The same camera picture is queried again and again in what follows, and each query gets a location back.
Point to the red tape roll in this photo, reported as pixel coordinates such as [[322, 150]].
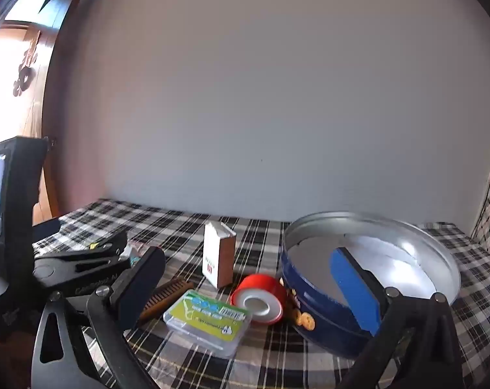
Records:
[[265, 285]]

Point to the white and brown small carton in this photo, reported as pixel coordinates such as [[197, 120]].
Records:
[[212, 251]]

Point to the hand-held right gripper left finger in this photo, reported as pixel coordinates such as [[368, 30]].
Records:
[[141, 287]]

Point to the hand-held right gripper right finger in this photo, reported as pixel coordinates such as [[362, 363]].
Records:
[[354, 291]]

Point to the wooden door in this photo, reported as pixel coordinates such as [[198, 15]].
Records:
[[9, 36]]

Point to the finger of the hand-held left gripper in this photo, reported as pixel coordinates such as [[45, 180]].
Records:
[[93, 251]]

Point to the brown folding comb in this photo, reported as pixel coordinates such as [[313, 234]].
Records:
[[168, 293]]

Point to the hanging door ornament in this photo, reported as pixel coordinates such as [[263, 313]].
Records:
[[26, 75]]

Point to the round blue cookie tin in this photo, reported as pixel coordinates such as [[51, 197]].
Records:
[[322, 332]]

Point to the black and white plaid blanket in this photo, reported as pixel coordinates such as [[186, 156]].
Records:
[[261, 352]]

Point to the rose gold and teal trinket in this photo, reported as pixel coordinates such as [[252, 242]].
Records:
[[136, 256]]

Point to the clear plastic box green label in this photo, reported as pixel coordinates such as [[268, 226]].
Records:
[[204, 316]]

